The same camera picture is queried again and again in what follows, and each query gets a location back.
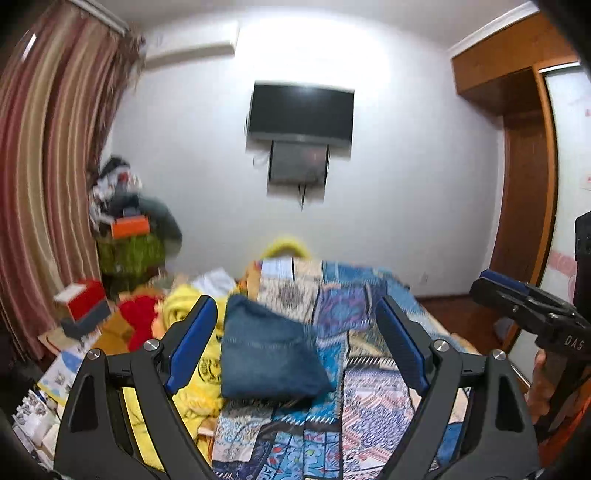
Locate orange box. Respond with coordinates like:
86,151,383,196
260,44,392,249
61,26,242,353
111,214,151,240

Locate yellow printed garment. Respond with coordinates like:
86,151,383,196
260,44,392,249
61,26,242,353
121,282,232,472

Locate pile of dark clothes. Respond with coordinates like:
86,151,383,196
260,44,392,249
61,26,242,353
89,155,184,246

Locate white air conditioner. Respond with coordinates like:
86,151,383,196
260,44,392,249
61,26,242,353
137,20,242,71

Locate striped curtain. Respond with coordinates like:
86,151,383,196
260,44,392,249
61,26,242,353
0,0,149,366

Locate person's right hand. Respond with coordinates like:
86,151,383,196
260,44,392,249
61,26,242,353
526,348,557,428

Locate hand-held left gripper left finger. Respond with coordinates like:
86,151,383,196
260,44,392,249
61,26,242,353
54,295,219,480

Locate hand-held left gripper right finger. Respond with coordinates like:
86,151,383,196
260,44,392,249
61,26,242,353
375,295,541,480

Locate white paper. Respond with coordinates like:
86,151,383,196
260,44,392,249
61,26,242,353
189,270,239,296

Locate stack of white packets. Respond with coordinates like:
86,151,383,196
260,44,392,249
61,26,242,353
13,342,89,463

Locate person's right forearm orange sleeve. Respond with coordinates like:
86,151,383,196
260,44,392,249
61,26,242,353
549,401,591,468

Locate grey box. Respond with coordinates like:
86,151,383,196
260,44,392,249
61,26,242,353
61,302,111,340

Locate red cloth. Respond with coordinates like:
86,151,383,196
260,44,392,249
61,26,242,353
117,295,160,352

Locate blue denim jeans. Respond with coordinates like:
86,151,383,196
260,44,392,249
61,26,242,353
220,294,336,401

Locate green patterned cloth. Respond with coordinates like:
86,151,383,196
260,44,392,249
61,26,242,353
97,233,167,283

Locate wooden overhead cabinet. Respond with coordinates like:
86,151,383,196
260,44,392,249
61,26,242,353
450,9,583,117

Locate blue patchwork quilt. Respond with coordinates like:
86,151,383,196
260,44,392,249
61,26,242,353
211,258,468,480

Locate red box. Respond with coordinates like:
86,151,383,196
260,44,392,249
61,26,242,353
54,278,108,322

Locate yellow pillow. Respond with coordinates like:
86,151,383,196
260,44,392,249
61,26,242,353
260,236,311,262

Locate cardboard sheet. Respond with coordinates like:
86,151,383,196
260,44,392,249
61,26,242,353
37,322,103,360

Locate black wall-mounted television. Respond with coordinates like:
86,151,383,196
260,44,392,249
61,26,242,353
247,80,356,149

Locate mustard cloth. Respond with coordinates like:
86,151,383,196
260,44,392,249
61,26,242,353
94,309,136,357

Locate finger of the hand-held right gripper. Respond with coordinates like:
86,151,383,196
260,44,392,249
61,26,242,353
470,270,556,334

